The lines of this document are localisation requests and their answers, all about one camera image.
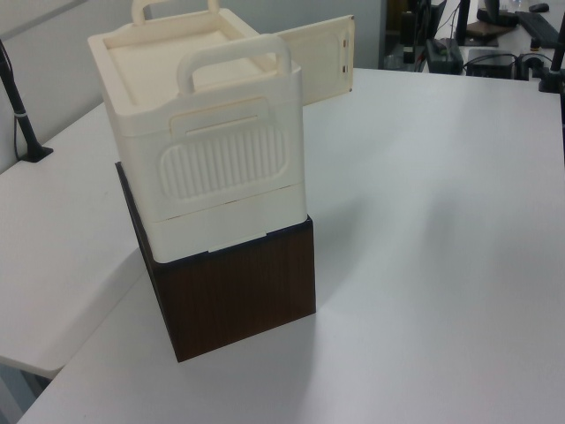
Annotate cream cabinet door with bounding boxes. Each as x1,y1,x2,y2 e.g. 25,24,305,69
280,14,357,107

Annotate cream plastic cabinet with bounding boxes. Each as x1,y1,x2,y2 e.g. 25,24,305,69
87,0,305,262

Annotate dark brown wooden drawer box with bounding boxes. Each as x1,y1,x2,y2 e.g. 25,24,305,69
114,161,318,364

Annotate black electronics box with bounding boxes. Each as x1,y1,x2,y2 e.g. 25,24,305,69
466,48,518,79

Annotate black monitor stand pole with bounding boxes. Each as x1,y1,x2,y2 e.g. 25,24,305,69
454,0,471,46

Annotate brown wooden board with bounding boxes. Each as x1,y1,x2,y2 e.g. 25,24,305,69
466,19,514,40

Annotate black monitor stand base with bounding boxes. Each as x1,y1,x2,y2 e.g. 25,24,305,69
476,0,521,24

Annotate black keyboard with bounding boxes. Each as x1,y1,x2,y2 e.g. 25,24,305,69
516,11,565,40

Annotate black camera pole with base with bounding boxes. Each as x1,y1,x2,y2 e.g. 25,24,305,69
0,38,55,164

